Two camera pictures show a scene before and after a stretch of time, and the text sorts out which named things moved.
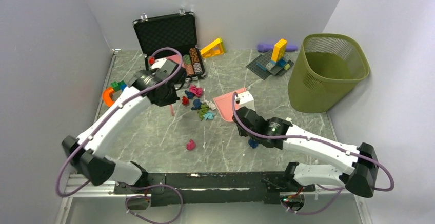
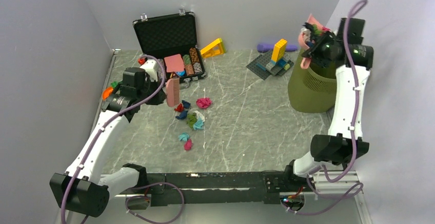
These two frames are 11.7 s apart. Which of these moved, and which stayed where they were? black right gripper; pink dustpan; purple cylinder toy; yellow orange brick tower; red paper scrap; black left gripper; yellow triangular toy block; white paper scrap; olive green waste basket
Moved: pink dustpan; black left gripper; white paper scrap; black right gripper; red paper scrap
Stayed: olive green waste basket; yellow triangular toy block; yellow orange brick tower; purple cylinder toy
